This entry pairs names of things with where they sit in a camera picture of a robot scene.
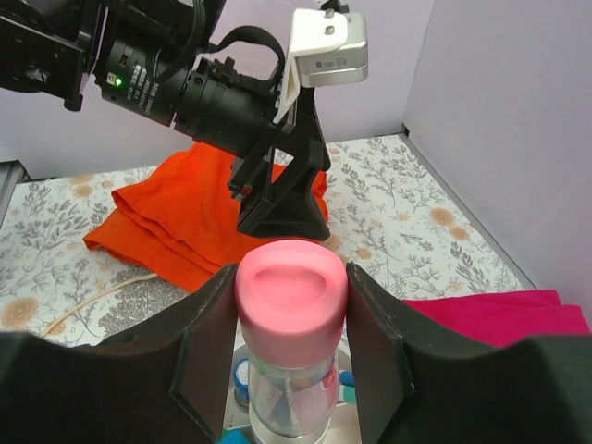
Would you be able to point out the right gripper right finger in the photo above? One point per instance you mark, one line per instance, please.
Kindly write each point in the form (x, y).
(417, 381)

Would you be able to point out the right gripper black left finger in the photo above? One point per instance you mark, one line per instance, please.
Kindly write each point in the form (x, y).
(164, 380)

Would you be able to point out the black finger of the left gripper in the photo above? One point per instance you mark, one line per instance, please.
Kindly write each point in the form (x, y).
(273, 182)

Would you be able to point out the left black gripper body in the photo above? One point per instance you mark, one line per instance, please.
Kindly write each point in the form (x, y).
(214, 103)

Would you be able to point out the green capped black highlighter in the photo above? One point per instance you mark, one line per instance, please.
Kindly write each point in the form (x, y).
(347, 394)

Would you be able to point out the grey blue glue stick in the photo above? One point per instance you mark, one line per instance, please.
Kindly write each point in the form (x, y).
(241, 383)

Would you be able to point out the white round organizer container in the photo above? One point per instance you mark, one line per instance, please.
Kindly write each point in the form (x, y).
(293, 406)

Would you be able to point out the pink capped clear tube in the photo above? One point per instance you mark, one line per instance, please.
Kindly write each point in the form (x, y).
(291, 297)

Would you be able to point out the blue capped black highlighter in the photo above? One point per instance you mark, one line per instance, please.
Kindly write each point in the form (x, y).
(233, 436)

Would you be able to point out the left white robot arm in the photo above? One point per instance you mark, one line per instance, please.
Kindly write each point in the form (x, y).
(153, 59)

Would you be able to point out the orange cloth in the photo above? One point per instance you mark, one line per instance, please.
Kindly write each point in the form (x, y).
(180, 223)

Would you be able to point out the magenta cloth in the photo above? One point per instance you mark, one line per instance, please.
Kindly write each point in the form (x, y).
(501, 319)

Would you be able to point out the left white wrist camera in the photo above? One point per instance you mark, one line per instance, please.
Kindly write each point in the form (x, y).
(326, 48)

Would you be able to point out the aluminium rail frame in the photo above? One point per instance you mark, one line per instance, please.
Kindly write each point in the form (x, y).
(12, 173)

